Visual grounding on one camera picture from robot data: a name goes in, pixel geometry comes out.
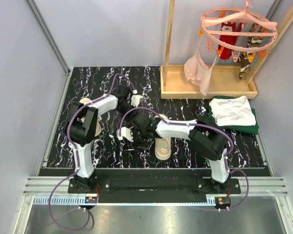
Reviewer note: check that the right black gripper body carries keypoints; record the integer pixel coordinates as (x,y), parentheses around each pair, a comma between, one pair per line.
(140,139)

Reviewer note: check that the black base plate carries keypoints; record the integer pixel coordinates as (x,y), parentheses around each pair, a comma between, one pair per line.
(151,186)

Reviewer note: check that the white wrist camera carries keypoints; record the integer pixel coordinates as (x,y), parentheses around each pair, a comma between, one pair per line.
(136,99)
(125,133)

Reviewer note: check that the wooden drying rack frame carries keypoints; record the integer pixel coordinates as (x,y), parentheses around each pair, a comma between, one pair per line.
(224,79)

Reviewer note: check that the black marble pattern mat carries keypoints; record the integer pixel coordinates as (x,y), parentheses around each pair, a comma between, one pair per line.
(108,151)

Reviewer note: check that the pink bra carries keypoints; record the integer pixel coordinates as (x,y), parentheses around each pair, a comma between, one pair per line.
(197,72)

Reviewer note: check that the brown striped sock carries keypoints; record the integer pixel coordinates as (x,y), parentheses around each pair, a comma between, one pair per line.
(252,42)

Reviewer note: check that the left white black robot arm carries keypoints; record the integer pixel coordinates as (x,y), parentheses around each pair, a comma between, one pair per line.
(82,127)

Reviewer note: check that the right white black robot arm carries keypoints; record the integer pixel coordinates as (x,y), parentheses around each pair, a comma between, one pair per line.
(209,140)

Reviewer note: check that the beige sneaker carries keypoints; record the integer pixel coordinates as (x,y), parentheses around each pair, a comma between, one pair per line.
(98,126)
(162,144)

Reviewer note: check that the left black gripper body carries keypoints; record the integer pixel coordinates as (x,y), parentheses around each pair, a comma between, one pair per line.
(126,107)

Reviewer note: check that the white t-shirt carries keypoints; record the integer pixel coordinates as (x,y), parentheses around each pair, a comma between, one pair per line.
(232,112)

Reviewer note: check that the green folded garment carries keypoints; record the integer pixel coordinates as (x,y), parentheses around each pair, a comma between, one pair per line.
(245,129)

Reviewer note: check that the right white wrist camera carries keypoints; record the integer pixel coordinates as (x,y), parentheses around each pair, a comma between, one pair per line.
(125,133)

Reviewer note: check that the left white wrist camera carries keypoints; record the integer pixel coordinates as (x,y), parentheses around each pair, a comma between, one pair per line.
(136,99)

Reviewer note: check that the pink round clip hanger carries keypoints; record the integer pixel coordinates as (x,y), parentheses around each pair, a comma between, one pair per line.
(210,27)

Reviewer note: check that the red sock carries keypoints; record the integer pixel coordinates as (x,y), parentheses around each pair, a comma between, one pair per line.
(229,39)

